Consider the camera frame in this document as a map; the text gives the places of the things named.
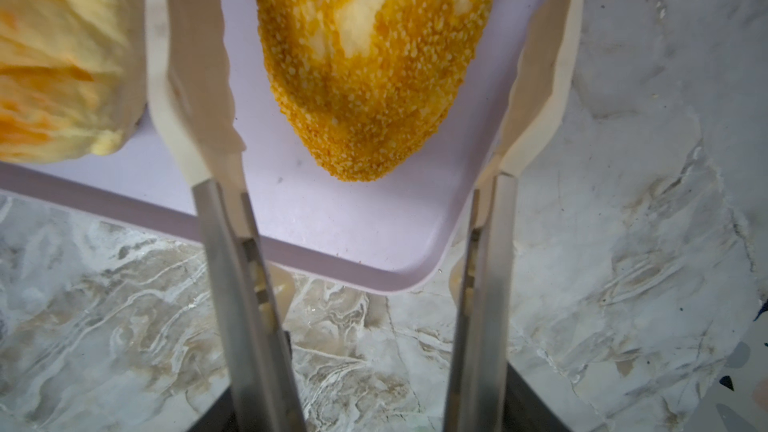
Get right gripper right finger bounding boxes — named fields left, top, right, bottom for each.
left=502, top=363, right=571, bottom=432

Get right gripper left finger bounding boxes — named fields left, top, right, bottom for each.
left=188, top=388, right=239, bottom=432

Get steel tongs white tips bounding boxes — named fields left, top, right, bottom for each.
left=143, top=0, right=588, bottom=432

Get large sesame oval bread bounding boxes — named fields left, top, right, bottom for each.
left=256, top=0, right=494, bottom=182

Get lilac plastic tray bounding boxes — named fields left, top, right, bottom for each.
left=1, top=0, right=544, bottom=293

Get braided twist pastry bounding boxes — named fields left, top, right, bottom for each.
left=1, top=0, right=146, bottom=164

